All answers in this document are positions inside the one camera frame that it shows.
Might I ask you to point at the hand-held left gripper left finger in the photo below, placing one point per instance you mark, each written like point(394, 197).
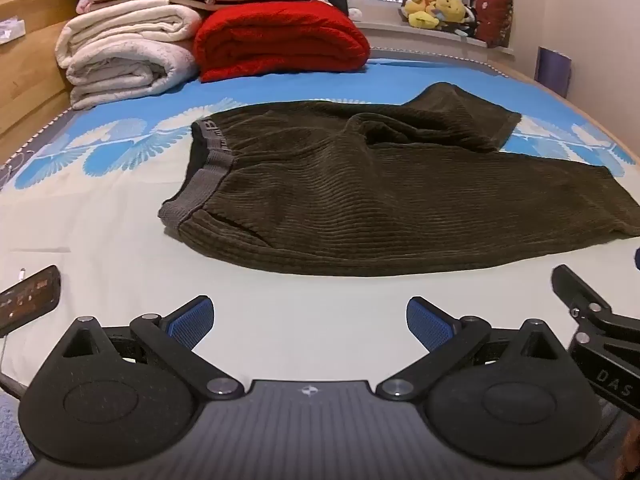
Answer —
point(192, 322)

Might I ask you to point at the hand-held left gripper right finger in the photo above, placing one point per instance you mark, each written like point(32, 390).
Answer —
point(426, 322)

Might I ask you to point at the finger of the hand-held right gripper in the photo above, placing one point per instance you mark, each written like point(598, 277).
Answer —
point(575, 285)

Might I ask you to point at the blue and white bed sheet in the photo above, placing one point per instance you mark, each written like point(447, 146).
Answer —
point(125, 240)

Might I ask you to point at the brown circuit board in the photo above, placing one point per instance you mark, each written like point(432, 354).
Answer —
point(27, 302)

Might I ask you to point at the purple box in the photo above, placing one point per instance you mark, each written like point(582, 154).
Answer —
point(554, 70)

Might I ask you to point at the cream folded blanket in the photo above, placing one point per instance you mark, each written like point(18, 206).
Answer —
point(125, 25)
point(120, 72)

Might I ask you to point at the red cushion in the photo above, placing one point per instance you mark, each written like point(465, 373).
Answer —
point(492, 17)

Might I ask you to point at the white windowsill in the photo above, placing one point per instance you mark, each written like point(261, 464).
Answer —
point(400, 32)

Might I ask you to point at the red folded blanket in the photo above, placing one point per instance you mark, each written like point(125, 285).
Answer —
point(280, 40)

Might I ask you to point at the yellow plush toy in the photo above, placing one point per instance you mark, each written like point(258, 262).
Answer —
point(421, 7)
point(452, 7)

